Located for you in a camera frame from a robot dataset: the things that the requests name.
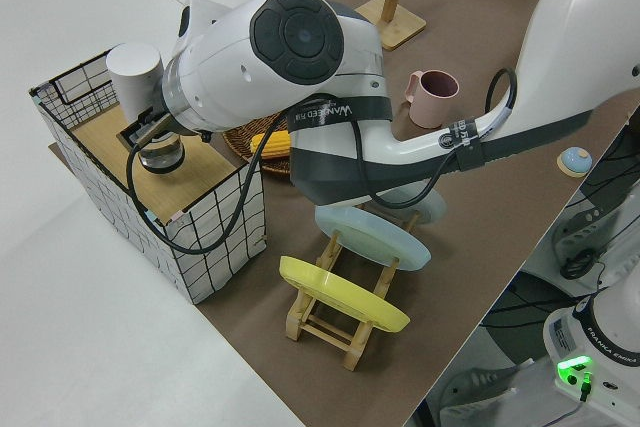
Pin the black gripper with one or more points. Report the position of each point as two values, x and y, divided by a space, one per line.
147 128

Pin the white cup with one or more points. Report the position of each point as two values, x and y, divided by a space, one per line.
132 72

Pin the pink mug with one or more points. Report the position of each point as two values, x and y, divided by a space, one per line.
427 107

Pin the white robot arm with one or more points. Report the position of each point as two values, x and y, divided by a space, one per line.
300 37

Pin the yellow corn cob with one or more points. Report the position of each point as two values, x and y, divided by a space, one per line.
272 144

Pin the round wicker basket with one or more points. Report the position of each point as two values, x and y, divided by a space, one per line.
272 167

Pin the light blue plate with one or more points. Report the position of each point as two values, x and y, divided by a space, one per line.
380 242

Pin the yellow plate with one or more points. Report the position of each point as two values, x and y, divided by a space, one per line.
345 297

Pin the grey plate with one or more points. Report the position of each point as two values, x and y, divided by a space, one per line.
436 209

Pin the wooden plate rack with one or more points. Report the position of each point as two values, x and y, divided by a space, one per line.
356 349

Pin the brown table mat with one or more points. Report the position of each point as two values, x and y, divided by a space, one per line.
475 227

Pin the grey shoe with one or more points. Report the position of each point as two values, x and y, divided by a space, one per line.
480 392

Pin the blue round timer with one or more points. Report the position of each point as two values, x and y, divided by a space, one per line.
575 162

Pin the white power strip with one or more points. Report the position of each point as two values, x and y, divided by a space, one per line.
585 242

